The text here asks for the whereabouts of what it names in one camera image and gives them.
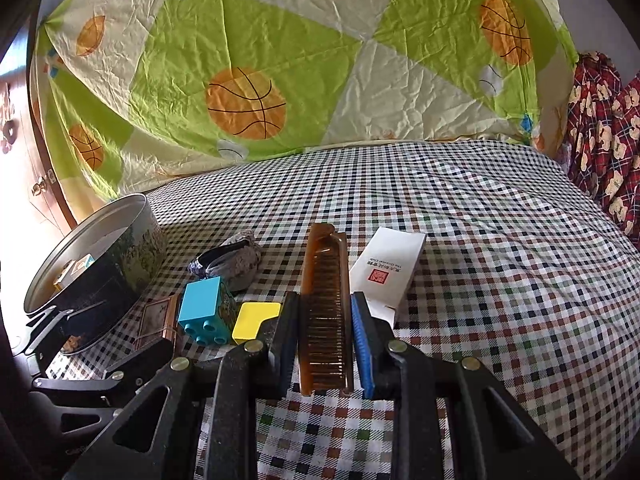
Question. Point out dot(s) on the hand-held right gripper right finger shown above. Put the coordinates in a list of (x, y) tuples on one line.
[(361, 355)]

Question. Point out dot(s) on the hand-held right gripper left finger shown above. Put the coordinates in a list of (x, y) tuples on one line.
[(289, 340)]

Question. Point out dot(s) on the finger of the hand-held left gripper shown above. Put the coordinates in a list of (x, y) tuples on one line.
[(140, 365), (47, 317)]

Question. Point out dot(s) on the yellow cube block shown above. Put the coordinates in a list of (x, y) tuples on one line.
[(252, 322)]

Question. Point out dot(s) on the small brown rectangular box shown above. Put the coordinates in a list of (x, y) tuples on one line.
[(157, 317)]

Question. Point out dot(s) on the brown plastic comb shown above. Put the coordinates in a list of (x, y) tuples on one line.
[(325, 285)]

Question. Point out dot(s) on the round metal tin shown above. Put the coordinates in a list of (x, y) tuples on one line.
[(115, 270)]

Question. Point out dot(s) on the teal toy building block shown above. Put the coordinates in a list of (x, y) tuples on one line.
[(200, 305)]

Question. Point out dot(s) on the white paper box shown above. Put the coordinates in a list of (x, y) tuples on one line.
[(390, 265)]

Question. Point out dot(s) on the wooden door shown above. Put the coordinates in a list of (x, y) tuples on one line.
[(30, 160)]

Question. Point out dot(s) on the checked bed sheet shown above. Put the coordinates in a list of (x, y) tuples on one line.
[(475, 235)]

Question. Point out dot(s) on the hanging door ornament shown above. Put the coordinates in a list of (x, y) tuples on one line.
[(7, 125)]

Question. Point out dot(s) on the basketball printed green sheet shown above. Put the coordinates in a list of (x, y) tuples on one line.
[(300, 50)]

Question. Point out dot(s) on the red bear printed cloth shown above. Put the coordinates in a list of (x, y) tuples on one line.
[(605, 135)]

